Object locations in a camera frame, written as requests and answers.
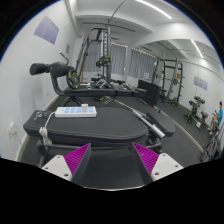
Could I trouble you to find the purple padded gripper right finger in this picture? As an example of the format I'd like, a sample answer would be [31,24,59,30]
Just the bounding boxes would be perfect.
[131,143,183,184]

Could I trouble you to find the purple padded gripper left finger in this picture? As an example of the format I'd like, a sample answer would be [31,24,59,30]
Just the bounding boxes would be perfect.
[42,144,92,184]

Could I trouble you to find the white charger plug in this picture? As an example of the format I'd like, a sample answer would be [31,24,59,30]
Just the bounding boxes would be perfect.
[81,104,88,112]

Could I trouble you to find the silver barbell bar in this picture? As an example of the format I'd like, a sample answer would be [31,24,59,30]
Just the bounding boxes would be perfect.
[115,100,165,139]

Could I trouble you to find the white power strip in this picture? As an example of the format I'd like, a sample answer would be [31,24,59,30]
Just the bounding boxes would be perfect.
[55,107,97,118]

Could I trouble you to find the black padded weight bench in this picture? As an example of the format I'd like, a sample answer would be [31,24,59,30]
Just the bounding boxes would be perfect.
[23,107,175,147]

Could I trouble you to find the black metal clip bundle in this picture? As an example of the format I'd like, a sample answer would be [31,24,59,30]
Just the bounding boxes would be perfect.
[34,111,47,120]

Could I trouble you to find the person in blue shirt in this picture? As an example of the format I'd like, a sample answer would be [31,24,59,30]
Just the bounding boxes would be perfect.
[207,102,223,135]

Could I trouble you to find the black yellow weight plate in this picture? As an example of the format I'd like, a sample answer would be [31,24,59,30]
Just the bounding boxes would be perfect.
[66,70,79,89]

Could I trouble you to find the black leg curl machine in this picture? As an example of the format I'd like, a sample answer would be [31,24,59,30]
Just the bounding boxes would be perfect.
[29,62,82,106]

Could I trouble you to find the grey power rack machine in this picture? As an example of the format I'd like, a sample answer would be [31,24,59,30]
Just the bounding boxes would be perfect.
[75,25,112,84]

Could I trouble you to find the white power strip cable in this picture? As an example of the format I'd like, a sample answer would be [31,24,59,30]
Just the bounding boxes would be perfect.
[38,111,56,147]

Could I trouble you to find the white wall socket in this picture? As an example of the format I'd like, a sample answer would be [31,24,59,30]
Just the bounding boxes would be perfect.
[6,122,16,137]

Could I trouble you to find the large wall mirror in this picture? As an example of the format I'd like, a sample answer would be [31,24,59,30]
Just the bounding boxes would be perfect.
[150,39,224,144]

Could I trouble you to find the purple wall poster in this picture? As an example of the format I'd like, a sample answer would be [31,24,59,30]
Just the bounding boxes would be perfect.
[34,16,59,44]

